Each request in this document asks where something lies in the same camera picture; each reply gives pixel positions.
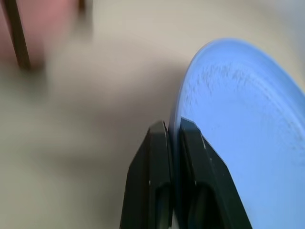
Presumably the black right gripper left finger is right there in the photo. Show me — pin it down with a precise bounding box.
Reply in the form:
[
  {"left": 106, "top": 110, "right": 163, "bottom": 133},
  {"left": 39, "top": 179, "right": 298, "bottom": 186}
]
[{"left": 119, "top": 120, "right": 175, "bottom": 229}]

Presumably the blue plate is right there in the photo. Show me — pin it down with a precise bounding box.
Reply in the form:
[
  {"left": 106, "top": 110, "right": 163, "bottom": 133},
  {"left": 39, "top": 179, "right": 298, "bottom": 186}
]
[{"left": 168, "top": 37, "right": 305, "bottom": 229}]

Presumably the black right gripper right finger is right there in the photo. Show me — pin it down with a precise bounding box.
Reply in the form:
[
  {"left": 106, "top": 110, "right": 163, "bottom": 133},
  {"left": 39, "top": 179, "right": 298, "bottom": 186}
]
[{"left": 176, "top": 117, "right": 253, "bottom": 229}]

